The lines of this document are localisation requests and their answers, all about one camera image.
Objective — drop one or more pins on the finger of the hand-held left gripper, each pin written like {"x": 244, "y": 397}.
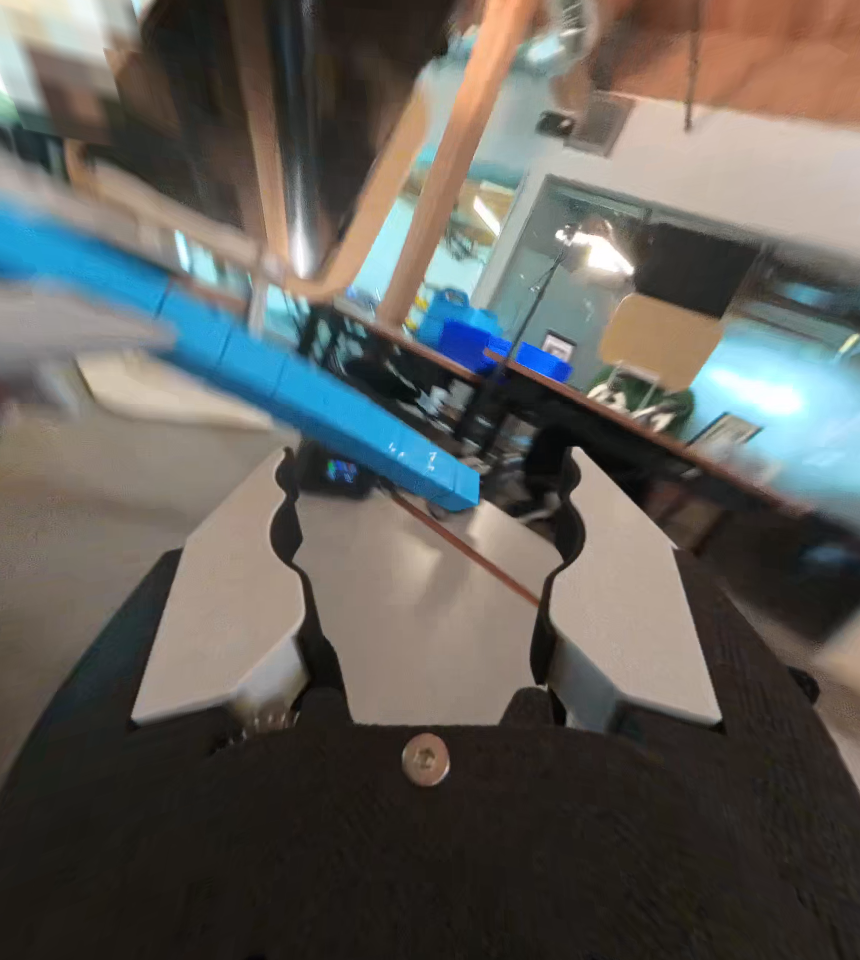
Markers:
{"x": 40, "y": 326}
{"x": 10, "y": 172}

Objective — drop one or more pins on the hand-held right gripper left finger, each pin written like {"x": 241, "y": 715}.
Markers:
{"x": 227, "y": 615}

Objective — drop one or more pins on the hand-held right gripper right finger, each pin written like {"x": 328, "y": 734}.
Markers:
{"x": 624, "y": 615}

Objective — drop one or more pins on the dark chair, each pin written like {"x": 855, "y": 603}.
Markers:
{"x": 550, "y": 465}

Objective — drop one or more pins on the black battery charger case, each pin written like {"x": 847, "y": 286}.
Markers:
{"x": 340, "y": 472}

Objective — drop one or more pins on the wooden top office table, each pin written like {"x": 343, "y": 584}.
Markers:
{"x": 624, "y": 420}
{"x": 400, "y": 341}

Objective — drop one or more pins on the framed marker tag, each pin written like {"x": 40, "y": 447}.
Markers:
{"x": 726, "y": 431}
{"x": 557, "y": 345}

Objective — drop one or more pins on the small blue parts bin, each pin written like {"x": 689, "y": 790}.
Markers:
{"x": 467, "y": 341}
{"x": 542, "y": 360}

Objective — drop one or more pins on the small wooden board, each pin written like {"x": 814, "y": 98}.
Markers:
{"x": 658, "y": 341}

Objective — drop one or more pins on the blue toolbox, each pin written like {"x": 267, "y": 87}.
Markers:
{"x": 448, "y": 315}

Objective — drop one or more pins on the studio light on tripod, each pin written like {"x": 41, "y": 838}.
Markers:
{"x": 587, "y": 251}

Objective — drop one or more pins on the wooden support post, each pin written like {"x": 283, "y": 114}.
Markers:
{"x": 445, "y": 187}

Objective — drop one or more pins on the wall air vent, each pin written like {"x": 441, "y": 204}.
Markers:
{"x": 602, "y": 124}

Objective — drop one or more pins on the black wall speaker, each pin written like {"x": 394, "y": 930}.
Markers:
{"x": 553, "y": 122}

